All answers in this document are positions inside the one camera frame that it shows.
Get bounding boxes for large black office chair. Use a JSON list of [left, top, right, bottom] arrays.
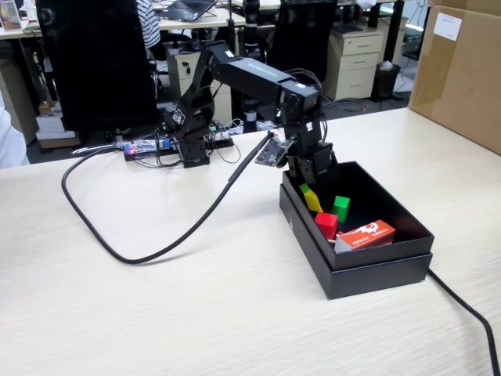
[[35, 0, 160, 131]]

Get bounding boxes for thin black wire loop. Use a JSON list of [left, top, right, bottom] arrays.
[[213, 141, 242, 165]]

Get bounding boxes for green wooden cube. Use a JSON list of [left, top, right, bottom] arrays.
[[328, 195, 351, 223]]

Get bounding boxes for orange and white carton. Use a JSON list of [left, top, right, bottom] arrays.
[[330, 219, 396, 255]]

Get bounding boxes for black laptop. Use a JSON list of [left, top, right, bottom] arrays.
[[160, 0, 218, 23]]

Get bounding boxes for red wooden cube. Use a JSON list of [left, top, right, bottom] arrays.
[[315, 211, 339, 240]]

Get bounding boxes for large brown cardboard box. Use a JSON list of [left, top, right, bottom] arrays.
[[407, 0, 501, 156]]

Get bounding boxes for stacked white boxes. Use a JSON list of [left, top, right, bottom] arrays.
[[35, 111, 77, 142]]

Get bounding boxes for black mesh office chair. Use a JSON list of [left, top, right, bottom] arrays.
[[260, 0, 340, 125]]

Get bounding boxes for person in white clothes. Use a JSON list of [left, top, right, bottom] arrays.
[[0, 92, 31, 168]]

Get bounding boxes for beige drawer cabinet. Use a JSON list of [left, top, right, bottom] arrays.
[[315, 29, 387, 103], [164, 42, 232, 126]]

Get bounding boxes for black cardboard box tray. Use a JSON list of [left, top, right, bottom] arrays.
[[281, 160, 435, 271]]

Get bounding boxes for yellow wooden cube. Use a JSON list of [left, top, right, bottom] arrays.
[[304, 190, 324, 215]]

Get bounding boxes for controller circuit board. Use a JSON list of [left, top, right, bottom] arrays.
[[123, 135, 181, 162]]

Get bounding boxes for person in striped shirt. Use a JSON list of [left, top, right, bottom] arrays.
[[135, 0, 161, 50]]

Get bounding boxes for small picture frame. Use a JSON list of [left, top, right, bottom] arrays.
[[0, 0, 23, 31]]

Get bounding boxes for black pole with white bands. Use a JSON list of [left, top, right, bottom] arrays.
[[241, 0, 261, 123]]

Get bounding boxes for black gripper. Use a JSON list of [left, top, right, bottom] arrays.
[[279, 115, 338, 196]]

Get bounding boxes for black cardboard box lid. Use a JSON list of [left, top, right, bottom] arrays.
[[278, 183, 434, 301]]

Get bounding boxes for black trash bin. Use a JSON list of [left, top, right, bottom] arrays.
[[371, 62, 402, 102]]

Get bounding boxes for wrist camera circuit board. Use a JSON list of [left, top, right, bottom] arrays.
[[254, 135, 294, 170]]

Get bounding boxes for thick black sleeved cable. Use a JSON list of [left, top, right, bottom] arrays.
[[61, 131, 275, 266]]

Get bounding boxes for beige side cabinet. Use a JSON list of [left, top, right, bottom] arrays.
[[0, 58, 38, 146]]

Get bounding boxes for black power cable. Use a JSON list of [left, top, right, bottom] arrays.
[[426, 268, 501, 376]]

